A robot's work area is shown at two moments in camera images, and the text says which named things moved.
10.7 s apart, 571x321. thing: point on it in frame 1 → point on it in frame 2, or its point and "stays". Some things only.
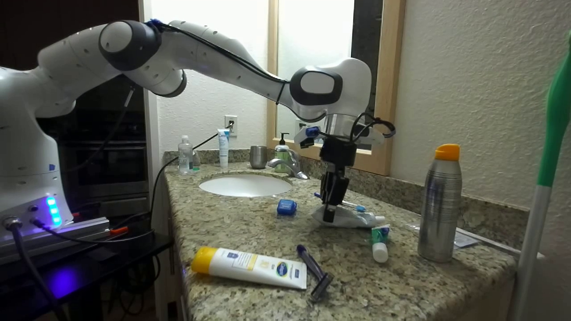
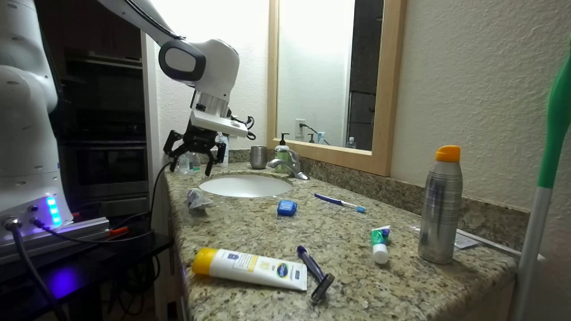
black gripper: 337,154 → 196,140
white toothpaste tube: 350,218 → 196,199
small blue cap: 286,208 stays
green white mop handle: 555,135 stays
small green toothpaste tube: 379,243 stays
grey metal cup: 257,158 stays
